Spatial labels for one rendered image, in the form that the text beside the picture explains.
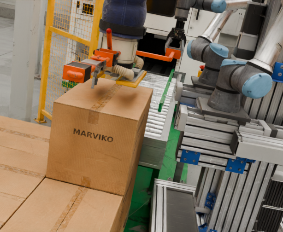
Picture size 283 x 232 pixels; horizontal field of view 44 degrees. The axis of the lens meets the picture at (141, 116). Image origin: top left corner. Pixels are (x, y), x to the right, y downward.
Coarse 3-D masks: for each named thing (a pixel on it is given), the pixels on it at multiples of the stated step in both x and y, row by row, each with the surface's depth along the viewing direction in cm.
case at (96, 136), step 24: (72, 96) 171; (96, 96) 178; (120, 96) 186; (144, 96) 194; (72, 120) 161; (96, 120) 159; (120, 120) 158; (144, 120) 194; (72, 144) 165; (96, 144) 163; (120, 144) 161; (48, 168) 171; (72, 168) 169; (96, 168) 167; (120, 168) 165; (120, 192) 169
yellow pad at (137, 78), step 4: (136, 68) 184; (140, 72) 186; (144, 72) 190; (120, 76) 172; (124, 76) 171; (136, 76) 176; (140, 76) 179; (144, 76) 187; (116, 80) 164; (120, 80) 165; (124, 80) 166; (128, 80) 166; (132, 80) 167; (136, 80) 170; (140, 80) 173; (120, 84) 164; (124, 84) 164; (128, 84) 164; (132, 84) 163; (136, 84) 164
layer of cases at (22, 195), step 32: (0, 128) 215; (32, 128) 223; (0, 160) 180; (32, 160) 186; (0, 192) 155; (32, 192) 159; (64, 192) 163; (96, 192) 168; (128, 192) 198; (0, 224) 136; (32, 224) 139; (64, 224) 142; (96, 224) 146
